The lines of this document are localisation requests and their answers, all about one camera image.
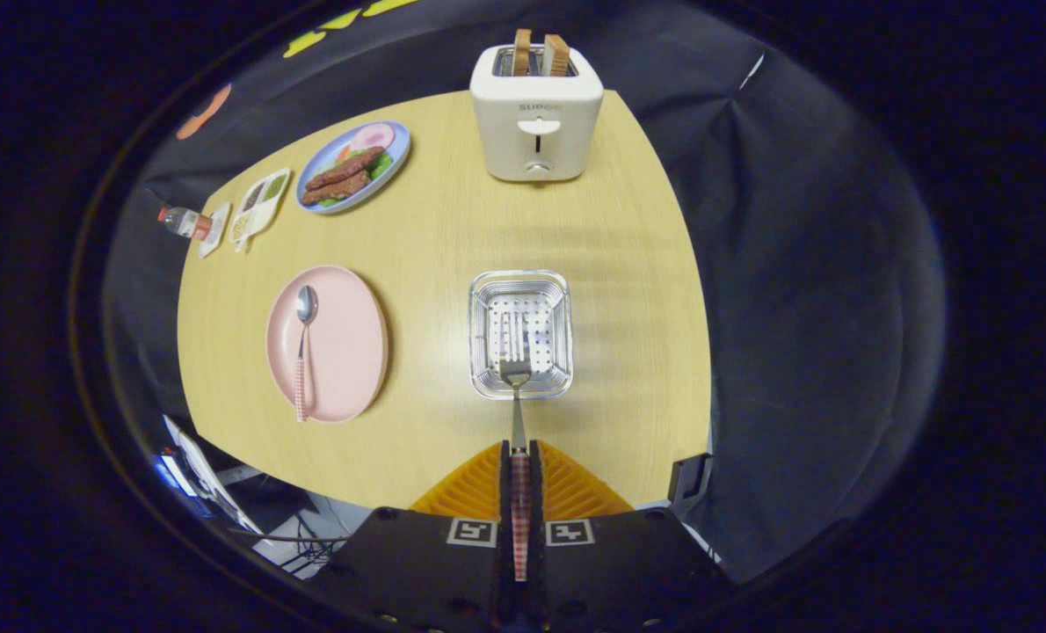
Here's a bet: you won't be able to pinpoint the brown meat strip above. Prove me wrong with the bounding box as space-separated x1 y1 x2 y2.
301 171 372 207
305 146 387 192

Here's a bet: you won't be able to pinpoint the blue plate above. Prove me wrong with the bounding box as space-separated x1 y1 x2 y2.
295 120 411 215

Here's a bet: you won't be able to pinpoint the white equipment under table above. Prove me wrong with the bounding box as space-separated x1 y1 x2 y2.
149 413 265 537

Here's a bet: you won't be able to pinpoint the pink ham slice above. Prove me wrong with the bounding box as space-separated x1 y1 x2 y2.
350 123 396 152

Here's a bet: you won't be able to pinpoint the clear bottle with red cap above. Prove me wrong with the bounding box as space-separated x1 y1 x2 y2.
157 206 214 241

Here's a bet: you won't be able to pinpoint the black bracket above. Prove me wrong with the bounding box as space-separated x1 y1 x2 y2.
668 453 714 509

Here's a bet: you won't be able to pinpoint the black cables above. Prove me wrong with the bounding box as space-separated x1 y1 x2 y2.
224 514 352 572

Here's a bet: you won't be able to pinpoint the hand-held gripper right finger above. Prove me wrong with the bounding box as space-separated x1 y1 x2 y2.
527 440 739 633

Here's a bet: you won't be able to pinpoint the white divided condiment tray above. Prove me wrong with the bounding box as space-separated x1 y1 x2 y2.
227 169 292 253

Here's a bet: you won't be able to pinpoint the green lettuce leaf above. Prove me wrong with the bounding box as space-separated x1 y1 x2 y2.
316 151 394 208

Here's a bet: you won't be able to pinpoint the pink plate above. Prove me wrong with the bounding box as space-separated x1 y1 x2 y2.
265 266 389 425

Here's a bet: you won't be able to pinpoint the spoon with red checked handle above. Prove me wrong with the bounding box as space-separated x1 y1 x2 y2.
294 285 319 423

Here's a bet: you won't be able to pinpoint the perforated metal basket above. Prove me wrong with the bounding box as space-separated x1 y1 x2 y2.
469 270 574 401

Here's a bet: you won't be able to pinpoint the white toaster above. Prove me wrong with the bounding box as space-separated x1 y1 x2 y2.
469 44 605 184

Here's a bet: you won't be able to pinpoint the small white square dish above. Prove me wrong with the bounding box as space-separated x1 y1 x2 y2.
198 202 232 259

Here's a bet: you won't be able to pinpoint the fork with red checked handle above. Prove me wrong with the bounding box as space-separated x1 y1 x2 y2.
497 354 534 583

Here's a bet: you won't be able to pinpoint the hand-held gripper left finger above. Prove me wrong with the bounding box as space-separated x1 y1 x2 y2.
308 440 515 633

